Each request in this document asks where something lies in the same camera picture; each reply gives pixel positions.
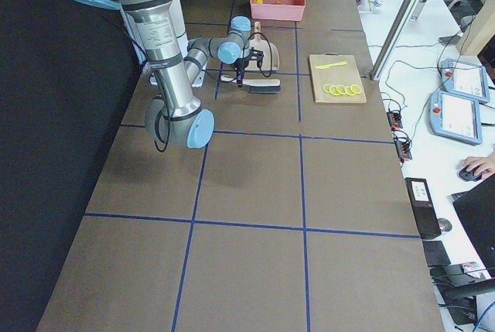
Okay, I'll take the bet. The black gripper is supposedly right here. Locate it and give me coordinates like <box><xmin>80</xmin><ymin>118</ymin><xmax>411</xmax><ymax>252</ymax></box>
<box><xmin>233</xmin><ymin>56</ymin><xmax>251</xmax><ymax>87</ymax></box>

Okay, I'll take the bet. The beige plastic dustpan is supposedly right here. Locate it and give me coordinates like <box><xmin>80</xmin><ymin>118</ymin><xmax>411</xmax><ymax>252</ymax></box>
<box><xmin>247</xmin><ymin>21</ymin><xmax>280</xmax><ymax>72</ymax></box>

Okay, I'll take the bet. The beige hand brush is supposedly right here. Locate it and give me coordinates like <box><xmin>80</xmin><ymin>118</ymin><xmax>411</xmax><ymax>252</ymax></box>
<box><xmin>220</xmin><ymin>75</ymin><xmax>282</xmax><ymax>94</ymax></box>

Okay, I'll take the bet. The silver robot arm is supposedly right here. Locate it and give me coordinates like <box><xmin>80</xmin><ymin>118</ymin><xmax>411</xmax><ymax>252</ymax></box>
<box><xmin>74</xmin><ymin>0</ymin><xmax>251</xmax><ymax>149</ymax></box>

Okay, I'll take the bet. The pink plastic bin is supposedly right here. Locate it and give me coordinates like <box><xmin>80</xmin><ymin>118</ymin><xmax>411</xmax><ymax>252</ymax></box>
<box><xmin>250</xmin><ymin>0</ymin><xmax>306</xmax><ymax>22</ymax></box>

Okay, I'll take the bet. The operator hand on mouse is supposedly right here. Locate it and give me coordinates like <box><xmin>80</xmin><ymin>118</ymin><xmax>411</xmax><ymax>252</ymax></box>
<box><xmin>463</xmin><ymin>153</ymin><xmax>495</xmax><ymax>179</ymax></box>

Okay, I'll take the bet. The yellow plastic knife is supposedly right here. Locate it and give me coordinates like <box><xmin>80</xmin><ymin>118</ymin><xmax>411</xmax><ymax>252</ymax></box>
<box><xmin>314</xmin><ymin>61</ymin><xmax>347</xmax><ymax>70</ymax></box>

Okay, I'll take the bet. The lemon slice two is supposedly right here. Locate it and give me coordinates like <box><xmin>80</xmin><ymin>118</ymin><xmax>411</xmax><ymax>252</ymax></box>
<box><xmin>332</xmin><ymin>85</ymin><xmax>340</xmax><ymax>96</ymax></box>

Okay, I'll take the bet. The lemon slice three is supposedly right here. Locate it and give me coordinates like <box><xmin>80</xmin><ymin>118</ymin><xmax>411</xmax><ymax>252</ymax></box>
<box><xmin>336</xmin><ymin>85</ymin><xmax>347</xmax><ymax>95</ymax></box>

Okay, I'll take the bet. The wooden cutting board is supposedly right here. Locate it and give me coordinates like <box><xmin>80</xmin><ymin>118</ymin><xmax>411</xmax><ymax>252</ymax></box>
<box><xmin>309</xmin><ymin>54</ymin><xmax>367</xmax><ymax>104</ymax></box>

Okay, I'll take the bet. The lemon slice four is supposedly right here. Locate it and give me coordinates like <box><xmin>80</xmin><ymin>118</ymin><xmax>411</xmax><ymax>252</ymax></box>
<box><xmin>344</xmin><ymin>86</ymin><xmax>356</xmax><ymax>96</ymax></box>

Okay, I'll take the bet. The lemon slice five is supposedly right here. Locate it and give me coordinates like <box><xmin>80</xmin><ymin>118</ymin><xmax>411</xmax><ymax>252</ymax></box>
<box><xmin>349</xmin><ymin>84</ymin><xmax>362</xmax><ymax>95</ymax></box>

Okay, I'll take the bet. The orange connector block one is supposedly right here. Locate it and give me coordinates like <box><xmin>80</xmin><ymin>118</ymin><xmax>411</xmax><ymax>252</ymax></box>
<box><xmin>387</xmin><ymin>111</ymin><xmax>403</xmax><ymax>131</ymax></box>

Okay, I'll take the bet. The orange connector block two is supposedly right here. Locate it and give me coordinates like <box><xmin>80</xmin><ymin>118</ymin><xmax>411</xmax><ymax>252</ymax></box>
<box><xmin>394</xmin><ymin>137</ymin><xmax>412</xmax><ymax>162</ymax></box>

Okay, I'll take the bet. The near teach pendant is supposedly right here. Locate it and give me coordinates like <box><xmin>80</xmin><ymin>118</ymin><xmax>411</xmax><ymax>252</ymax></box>
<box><xmin>428</xmin><ymin>91</ymin><xmax>483</xmax><ymax>145</ymax></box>

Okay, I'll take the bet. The teach pendant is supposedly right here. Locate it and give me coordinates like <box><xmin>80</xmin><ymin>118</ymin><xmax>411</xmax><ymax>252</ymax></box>
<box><xmin>440</xmin><ymin>59</ymin><xmax>490</xmax><ymax>104</ymax></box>
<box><xmin>428</xmin><ymin>91</ymin><xmax>483</xmax><ymax>145</ymax></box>

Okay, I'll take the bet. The far teach pendant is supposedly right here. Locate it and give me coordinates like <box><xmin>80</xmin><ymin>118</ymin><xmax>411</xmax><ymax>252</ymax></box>
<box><xmin>440</xmin><ymin>59</ymin><xmax>490</xmax><ymax>104</ymax></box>

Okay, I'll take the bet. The black power box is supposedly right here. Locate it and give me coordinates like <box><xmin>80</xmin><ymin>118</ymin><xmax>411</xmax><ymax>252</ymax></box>
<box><xmin>405</xmin><ymin>177</ymin><xmax>441</xmax><ymax>240</ymax></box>

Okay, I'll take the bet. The black computer mouse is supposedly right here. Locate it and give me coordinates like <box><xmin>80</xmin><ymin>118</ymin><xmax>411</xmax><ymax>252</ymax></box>
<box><xmin>458</xmin><ymin>167</ymin><xmax>483</xmax><ymax>182</ymax></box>

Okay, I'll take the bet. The black monitor corner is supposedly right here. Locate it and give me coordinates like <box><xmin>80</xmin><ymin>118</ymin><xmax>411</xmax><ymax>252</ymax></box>
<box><xmin>453</xmin><ymin>177</ymin><xmax>494</xmax><ymax>277</ymax></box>

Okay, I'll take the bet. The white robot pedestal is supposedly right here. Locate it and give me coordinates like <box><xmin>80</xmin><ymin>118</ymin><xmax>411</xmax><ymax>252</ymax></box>
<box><xmin>120</xmin><ymin>0</ymin><xmax>189</xmax><ymax>63</ymax></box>

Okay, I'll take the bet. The aluminium frame post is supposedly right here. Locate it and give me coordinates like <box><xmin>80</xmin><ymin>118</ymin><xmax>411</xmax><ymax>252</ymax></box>
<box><xmin>370</xmin><ymin>0</ymin><xmax>419</xmax><ymax>81</ymax></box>

